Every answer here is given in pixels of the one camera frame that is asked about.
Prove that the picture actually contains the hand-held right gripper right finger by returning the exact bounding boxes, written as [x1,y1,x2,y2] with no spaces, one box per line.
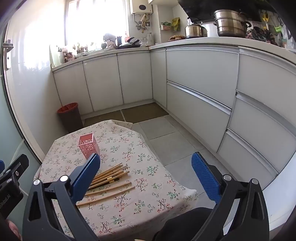
[191,152,270,241]

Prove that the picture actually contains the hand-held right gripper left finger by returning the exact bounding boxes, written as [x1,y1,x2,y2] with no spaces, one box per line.
[23,153,101,241]

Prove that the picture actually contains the bunch of wooden chopsticks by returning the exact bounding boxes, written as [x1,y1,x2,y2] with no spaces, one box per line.
[76,162,136,207]

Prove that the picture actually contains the pink perforated utensil holder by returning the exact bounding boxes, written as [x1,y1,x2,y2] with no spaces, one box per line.
[78,133,100,160]

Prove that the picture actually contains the person's left hand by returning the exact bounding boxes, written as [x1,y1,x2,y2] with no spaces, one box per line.
[6,220,22,241]

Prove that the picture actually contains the frosted glass door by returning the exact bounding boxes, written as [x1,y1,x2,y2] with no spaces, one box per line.
[0,19,45,186]

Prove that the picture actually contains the white cabinet drawer front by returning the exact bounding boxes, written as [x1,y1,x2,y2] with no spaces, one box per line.
[236,46,296,121]
[228,91,296,172]
[217,128,279,190]
[166,46,240,109]
[166,81,232,153]

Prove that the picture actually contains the brown trash bin red bag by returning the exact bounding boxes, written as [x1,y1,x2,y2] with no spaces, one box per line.
[57,103,84,133]

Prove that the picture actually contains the floral tablecloth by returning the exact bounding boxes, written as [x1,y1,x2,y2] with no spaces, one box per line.
[33,119,199,241]

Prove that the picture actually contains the narrow white cabinet door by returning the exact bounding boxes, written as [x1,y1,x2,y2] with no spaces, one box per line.
[150,49,167,109]

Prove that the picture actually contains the white cutting board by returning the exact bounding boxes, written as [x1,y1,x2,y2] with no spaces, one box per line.
[49,44,65,66]

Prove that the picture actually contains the small potted plants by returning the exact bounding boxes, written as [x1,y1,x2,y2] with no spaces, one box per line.
[73,43,89,55]

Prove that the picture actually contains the white kitchen countertop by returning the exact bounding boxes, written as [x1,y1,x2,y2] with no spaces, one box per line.
[51,37,296,72]

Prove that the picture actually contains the black frying pan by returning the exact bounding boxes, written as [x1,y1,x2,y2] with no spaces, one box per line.
[117,37,141,49]

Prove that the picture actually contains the grey figurine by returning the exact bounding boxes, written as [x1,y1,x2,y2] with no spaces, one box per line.
[103,33,116,48]

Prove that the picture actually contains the steel kettle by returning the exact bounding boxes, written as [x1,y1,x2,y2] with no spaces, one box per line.
[185,19,208,39]

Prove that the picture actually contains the patterned cloth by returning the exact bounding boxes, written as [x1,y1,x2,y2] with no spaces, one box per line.
[246,27,275,42]

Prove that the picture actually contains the stacked steel steamer pot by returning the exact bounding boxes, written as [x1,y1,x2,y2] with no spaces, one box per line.
[213,9,252,38]

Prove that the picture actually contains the bright window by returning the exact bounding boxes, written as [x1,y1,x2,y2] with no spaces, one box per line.
[65,0,130,47]

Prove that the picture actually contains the black range hood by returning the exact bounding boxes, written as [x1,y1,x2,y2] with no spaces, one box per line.
[177,0,273,22]

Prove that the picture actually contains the white water heater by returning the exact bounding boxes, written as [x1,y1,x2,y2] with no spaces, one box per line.
[129,0,154,15]

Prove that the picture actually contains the metal door handle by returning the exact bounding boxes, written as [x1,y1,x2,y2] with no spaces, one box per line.
[3,39,12,70]

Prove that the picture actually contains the metal wall rack with packets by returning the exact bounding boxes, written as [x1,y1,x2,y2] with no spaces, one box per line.
[161,18,181,32]

